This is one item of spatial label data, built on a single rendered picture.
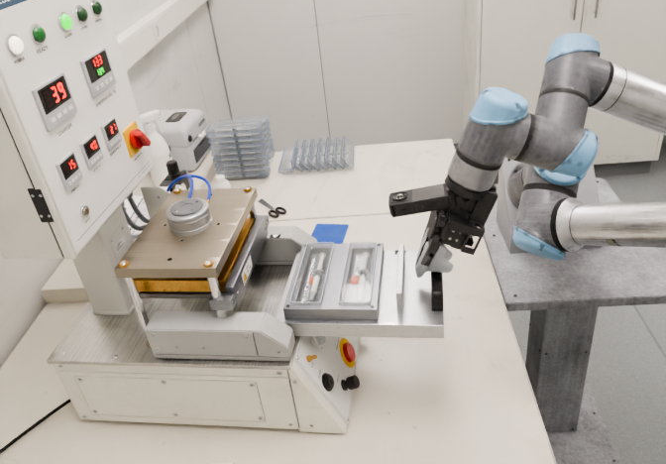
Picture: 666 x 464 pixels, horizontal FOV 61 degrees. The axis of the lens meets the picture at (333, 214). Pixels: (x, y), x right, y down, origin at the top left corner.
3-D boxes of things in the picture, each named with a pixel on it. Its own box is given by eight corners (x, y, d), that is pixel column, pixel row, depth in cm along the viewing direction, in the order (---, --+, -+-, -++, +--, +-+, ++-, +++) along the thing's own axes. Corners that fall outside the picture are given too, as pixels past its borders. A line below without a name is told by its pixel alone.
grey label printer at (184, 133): (132, 174, 202) (118, 130, 193) (156, 150, 218) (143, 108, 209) (198, 173, 197) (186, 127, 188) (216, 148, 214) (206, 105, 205)
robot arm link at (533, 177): (577, 159, 137) (597, 138, 124) (566, 211, 135) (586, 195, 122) (526, 147, 139) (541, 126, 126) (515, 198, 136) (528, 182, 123)
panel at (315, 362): (347, 425, 107) (293, 359, 99) (362, 316, 132) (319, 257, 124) (356, 422, 106) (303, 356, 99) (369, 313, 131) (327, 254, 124)
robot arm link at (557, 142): (610, 104, 86) (540, 83, 86) (596, 173, 84) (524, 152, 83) (584, 122, 94) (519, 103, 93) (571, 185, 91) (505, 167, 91)
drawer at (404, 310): (277, 339, 103) (270, 305, 99) (299, 265, 121) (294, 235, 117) (444, 342, 98) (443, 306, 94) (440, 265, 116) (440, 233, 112)
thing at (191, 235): (96, 309, 101) (71, 250, 95) (163, 217, 128) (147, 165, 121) (226, 310, 97) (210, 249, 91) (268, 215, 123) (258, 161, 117)
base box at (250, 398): (81, 423, 114) (51, 362, 105) (155, 300, 146) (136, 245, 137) (346, 435, 105) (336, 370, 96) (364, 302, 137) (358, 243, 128)
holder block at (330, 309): (284, 319, 101) (282, 308, 100) (304, 253, 118) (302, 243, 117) (378, 320, 99) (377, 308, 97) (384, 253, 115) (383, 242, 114)
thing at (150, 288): (139, 297, 103) (124, 255, 98) (182, 230, 122) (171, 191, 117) (230, 298, 100) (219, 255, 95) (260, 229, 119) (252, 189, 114)
